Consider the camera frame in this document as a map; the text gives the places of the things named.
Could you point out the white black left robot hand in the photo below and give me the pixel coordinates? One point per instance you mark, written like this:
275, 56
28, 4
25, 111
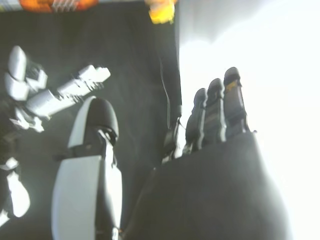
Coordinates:
200, 200

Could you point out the small orange toy guitar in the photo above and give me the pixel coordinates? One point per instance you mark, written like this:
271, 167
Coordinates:
35, 5

